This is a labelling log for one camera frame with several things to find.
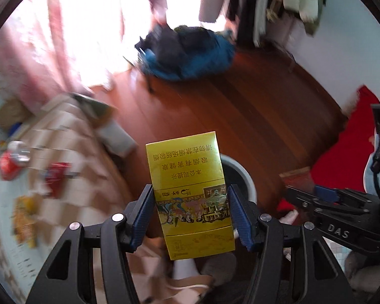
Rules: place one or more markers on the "red cloth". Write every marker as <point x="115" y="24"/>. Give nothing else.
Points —
<point x="345" y="152"/>

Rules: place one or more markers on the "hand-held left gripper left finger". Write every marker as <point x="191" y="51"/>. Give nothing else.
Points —
<point x="141" y="218"/>

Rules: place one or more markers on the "pile of dark and blue clothes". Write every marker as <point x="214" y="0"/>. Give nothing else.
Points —
<point x="186" y="52"/>

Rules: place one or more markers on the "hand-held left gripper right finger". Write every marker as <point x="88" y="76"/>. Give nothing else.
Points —
<point x="242" y="218"/>

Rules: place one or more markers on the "red snack packet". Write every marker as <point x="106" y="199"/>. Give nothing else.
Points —
<point x="57" y="175"/>

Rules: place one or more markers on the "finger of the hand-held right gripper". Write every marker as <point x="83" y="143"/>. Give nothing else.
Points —
<point x="316" y="198"/>

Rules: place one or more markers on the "pink curtain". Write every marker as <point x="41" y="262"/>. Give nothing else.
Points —
<point x="50" y="34"/>

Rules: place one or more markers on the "red crushed can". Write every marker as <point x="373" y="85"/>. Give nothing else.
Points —
<point x="10" y="161"/>

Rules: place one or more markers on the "checkered bed blanket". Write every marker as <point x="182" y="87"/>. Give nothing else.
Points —
<point x="66" y="164"/>

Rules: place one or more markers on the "yellow snack packet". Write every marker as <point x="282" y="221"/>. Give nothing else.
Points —
<point x="24" y="221"/>

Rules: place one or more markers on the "yellow cigarette box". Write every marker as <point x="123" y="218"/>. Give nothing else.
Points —
<point x="190" y="190"/>

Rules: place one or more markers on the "hanging clothes on rack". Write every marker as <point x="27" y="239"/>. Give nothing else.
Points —
<point x="272" y="3"/>

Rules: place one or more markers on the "white round trash bin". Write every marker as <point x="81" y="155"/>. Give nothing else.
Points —
<point x="237" y="177"/>

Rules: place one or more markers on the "grey pillow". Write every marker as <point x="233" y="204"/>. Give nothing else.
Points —
<point x="114" y="136"/>

